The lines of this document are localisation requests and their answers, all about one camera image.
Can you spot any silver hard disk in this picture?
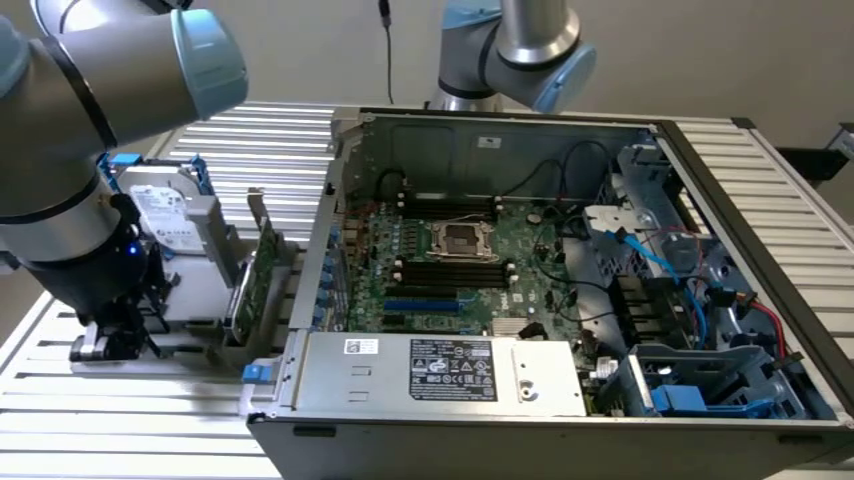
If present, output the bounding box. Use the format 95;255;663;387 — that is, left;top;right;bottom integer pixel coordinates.
118;166;223;262

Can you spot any green graphics card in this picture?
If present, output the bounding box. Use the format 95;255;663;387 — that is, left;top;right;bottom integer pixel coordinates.
222;186;296;347

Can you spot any open black PC case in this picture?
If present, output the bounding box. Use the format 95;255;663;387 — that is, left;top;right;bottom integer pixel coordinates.
239;105;854;480

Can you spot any light blue disk wire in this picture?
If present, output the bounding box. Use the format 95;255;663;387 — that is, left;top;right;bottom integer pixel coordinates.
614;225;683;287

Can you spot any silver chipset heat sink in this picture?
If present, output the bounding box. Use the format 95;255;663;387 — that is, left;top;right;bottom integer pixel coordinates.
491;315;537;338

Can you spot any green motherboard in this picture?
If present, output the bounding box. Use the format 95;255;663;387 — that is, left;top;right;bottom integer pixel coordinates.
336;197;626;419

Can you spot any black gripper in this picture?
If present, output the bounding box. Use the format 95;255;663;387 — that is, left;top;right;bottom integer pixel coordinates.
26;233;183;362

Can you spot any grey power supply unit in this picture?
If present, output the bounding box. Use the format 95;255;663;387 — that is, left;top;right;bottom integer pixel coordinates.
291;333;590;419

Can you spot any black looped wire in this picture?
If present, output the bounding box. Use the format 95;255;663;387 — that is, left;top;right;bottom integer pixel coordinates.
502;140;614;202

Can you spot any blue expansion slot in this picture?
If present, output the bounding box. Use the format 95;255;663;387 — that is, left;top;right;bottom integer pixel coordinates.
382;298;463;315

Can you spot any grey metal disk bay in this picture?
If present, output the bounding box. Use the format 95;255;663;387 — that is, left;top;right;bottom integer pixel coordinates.
578;143;723;282

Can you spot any black RAM slot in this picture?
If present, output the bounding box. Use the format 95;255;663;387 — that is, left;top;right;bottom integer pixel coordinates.
392;265;517;276
392;279;517;290
398;200;502;208
398;195;502;203
398;205;502;213
398;209;502;219
392;258;517;269
392;272;517;282

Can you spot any black fan shroud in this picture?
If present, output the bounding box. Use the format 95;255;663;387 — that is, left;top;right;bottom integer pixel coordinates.
607;276;703;352

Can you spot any red disk wire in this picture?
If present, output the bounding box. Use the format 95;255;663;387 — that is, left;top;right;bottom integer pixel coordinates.
747;298;797;362

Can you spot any black hanging cable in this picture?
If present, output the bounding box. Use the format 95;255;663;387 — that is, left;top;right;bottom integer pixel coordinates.
378;0;398;102

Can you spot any black expansion slot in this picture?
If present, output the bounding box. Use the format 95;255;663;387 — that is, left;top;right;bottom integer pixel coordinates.
384;287;459;300

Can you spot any grey parts rack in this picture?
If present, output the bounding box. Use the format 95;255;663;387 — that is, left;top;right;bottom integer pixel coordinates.
70;199;303;377

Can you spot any blue disk caddy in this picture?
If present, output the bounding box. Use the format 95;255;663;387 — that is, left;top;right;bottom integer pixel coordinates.
95;152;216;202

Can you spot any CPU socket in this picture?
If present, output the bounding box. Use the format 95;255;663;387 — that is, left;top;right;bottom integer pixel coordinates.
426;219;503;263

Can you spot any grey drive bay blue latch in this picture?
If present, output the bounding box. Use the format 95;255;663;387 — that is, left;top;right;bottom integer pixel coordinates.
625;342;787;419

